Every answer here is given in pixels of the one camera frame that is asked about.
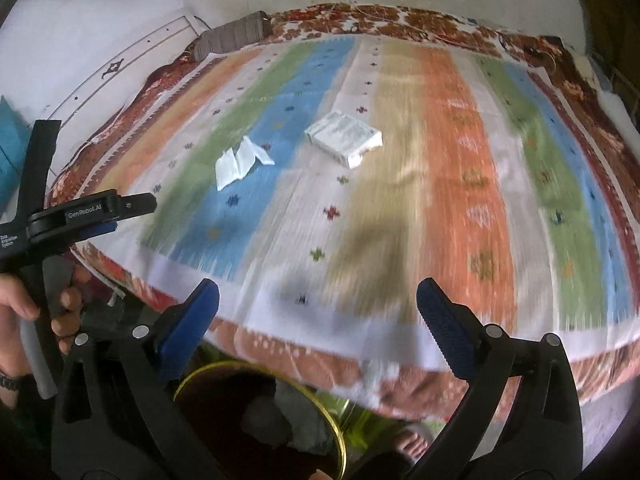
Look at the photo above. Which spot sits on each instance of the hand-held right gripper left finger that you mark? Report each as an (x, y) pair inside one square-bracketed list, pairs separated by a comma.
[(187, 332)]

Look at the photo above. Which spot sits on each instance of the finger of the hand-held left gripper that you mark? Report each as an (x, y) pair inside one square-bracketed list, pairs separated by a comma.
[(135, 205), (102, 227)]

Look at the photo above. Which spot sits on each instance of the grey striped pillow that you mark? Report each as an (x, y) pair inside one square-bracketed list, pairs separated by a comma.
[(230, 35)]

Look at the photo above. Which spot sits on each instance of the teal board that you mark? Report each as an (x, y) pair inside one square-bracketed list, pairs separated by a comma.
[(12, 145)]

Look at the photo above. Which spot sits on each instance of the person's left hand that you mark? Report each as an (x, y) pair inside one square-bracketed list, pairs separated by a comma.
[(70, 310)]

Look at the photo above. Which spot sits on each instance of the white printed box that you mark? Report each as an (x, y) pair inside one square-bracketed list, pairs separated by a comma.
[(345, 135)]

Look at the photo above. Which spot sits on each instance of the white paper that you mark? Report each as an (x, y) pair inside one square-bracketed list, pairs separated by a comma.
[(240, 162)]

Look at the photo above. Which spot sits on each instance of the brown hanging clothes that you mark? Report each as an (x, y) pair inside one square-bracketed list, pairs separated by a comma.
[(610, 0)]

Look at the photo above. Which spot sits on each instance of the yellow rimmed dark bin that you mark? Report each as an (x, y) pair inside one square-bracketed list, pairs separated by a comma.
[(210, 410)]

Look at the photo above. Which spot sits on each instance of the striped colourful blanket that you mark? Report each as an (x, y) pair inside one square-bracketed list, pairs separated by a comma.
[(400, 210)]

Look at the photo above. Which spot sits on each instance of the clear plastic bag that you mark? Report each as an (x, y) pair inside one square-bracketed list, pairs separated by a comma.
[(310, 420)]

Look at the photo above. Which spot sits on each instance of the white bed headboard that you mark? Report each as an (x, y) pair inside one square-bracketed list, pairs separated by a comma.
[(100, 60)]

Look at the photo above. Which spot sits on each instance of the green plastic bag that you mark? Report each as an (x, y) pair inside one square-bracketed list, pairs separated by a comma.
[(370, 422)]

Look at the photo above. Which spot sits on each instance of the person's foot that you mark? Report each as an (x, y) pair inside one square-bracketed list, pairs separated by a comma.
[(412, 445)]

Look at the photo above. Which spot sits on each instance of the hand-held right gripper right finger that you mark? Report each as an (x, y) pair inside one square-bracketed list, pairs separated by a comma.
[(447, 332)]

